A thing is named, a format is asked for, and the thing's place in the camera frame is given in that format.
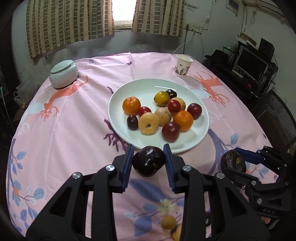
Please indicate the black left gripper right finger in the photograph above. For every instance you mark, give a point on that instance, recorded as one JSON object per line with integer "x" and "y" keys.
{"x": 214, "y": 209}

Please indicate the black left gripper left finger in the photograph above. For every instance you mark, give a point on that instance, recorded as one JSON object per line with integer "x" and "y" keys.
{"x": 82, "y": 209}

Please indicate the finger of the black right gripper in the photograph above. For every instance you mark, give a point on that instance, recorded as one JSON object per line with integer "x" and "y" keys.
{"x": 239, "y": 178}
{"x": 251, "y": 157}

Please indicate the small yellow fruit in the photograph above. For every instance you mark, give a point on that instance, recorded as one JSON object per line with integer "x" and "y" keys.
{"x": 168, "y": 222}

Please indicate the dark red plum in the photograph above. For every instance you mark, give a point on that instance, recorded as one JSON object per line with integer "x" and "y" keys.
{"x": 195, "y": 110}

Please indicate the dark maroon plum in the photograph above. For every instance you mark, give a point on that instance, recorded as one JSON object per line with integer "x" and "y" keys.
{"x": 171, "y": 131}

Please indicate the dark purple glossy fruit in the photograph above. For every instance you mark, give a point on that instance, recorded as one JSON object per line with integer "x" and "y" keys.
{"x": 148, "y": 161}

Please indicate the beige walnut-like fruit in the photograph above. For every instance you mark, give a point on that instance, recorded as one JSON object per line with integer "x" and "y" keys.
{"x": 164, "y": 115}

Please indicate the small dark date fruit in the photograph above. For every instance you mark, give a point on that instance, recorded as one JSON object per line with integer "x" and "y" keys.
{"x": 171, "y": 93}

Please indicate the tan pumpkin-shaped fruit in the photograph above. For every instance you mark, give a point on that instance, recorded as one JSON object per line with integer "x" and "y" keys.
{"x": 148, "y": 123}

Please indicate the yellow-brown round fruit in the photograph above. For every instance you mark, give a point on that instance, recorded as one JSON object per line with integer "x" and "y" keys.
{"x": 161, "y": 98}

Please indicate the dark purple plum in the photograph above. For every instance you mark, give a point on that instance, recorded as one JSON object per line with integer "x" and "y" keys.
{"x": 132, "y": 122}

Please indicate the small red fruit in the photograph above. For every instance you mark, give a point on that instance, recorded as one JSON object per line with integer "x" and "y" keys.
{"x": 174, "y": 106}

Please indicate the right hand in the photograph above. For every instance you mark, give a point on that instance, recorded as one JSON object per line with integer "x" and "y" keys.
{"x": 265, "y": 220}

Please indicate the orange tangerine right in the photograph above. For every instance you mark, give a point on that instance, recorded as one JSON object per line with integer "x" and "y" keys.
{"x": 184, "y": 119}

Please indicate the orange tangerine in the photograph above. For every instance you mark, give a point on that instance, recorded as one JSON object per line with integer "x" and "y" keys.
{"x": 184, "y": 119}
{"x": 131, "y": 105}

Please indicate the pink patterned tablecloth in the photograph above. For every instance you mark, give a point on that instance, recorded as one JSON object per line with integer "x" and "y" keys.
{"x": 68, "y": 130}

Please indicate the beige round fruit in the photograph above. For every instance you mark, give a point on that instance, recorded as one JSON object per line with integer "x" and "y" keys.
{"x": 182, "y": 103}

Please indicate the black computer monitor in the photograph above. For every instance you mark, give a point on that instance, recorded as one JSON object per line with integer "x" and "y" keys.
{"x": 250, "y": 64}

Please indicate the floral paper cup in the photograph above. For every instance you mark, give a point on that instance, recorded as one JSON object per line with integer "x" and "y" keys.
{"x": 183, "y": 64}

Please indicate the small red tomato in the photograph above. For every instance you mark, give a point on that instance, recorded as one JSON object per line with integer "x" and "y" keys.
{"x": 143, "y": 110}

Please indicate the white oval plate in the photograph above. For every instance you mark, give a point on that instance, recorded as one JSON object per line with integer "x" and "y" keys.
{"x": 145, "y": 90}

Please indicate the orange tangerine left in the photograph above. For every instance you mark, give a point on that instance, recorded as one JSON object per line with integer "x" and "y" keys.
{"x": 131, "y": 105}

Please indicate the pale green lidded jar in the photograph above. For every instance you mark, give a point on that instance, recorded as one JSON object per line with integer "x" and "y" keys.
{"x": 63, "y": 74}

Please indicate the right checked curtain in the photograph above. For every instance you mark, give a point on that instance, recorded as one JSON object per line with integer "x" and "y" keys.
{"x": 159, "y": 17}

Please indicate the checked curtain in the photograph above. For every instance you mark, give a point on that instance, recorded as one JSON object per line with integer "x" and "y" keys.
{"x": 53, "y": 24}
{"x": 159, "y": 17}

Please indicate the left checked curtain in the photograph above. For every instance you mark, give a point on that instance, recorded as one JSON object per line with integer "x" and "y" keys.
{"x": 53, "y": 24}

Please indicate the white wall socket strip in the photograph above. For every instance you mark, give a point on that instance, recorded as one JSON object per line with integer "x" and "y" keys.
{"x": 194, "y": 28}

